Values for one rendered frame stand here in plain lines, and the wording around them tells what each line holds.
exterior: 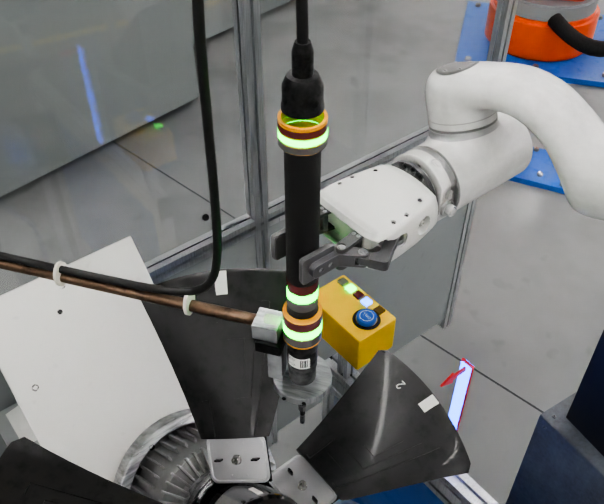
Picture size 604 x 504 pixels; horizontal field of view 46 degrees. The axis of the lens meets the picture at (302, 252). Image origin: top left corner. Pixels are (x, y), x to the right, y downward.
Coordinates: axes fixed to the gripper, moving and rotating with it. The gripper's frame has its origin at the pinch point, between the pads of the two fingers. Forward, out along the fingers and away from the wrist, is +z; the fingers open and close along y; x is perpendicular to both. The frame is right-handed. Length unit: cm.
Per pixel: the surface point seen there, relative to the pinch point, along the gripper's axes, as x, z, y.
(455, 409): -57, -34, 0
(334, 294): -56, -35, 34
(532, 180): -161, -228, 107
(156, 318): -24.7, 7.2, 23.0
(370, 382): -43.2, -18.7, 6.2
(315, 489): -45.3, -1.0, -1.6
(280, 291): -20.9, -7.0, 13.5
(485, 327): -164, -140, 60
